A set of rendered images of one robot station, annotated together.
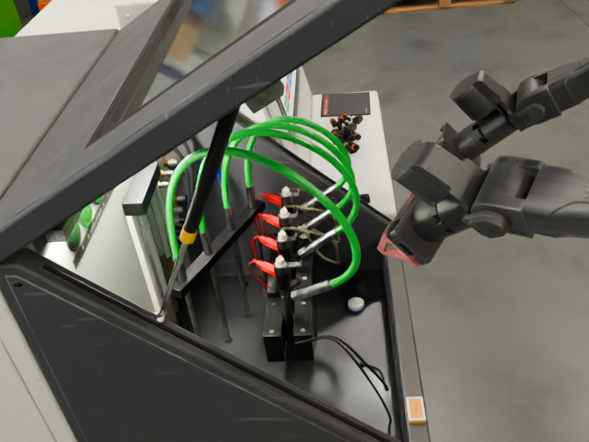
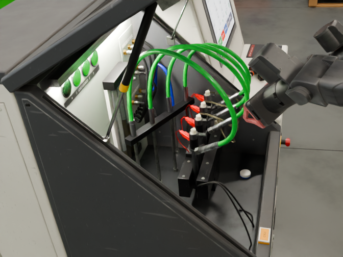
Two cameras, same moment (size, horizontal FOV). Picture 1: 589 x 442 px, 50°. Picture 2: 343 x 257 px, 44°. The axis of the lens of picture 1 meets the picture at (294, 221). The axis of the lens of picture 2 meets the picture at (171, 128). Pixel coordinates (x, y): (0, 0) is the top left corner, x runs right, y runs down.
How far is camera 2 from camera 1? 19 cm
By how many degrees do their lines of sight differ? 10
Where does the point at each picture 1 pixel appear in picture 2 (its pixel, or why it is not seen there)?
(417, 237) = (264, 108)
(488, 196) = (300, 76)
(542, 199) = (330, 78)
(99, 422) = (66, 201)
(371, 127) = not seen: hidden behind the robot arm
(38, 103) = (61, 14)
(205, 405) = (126, 200)
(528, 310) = not seen: outside the picture
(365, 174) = not seen: hidden behind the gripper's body
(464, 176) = (290, 66)
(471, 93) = (326, 33)
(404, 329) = (269, 188)
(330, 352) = (222, 199)
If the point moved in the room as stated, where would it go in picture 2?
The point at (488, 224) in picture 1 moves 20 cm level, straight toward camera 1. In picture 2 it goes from (298, 94) to (256, 159)
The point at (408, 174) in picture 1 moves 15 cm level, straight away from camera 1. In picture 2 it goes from (256, 61) to (271, 31)
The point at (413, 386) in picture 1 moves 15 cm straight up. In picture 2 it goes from (266, 222) to (269, 183)
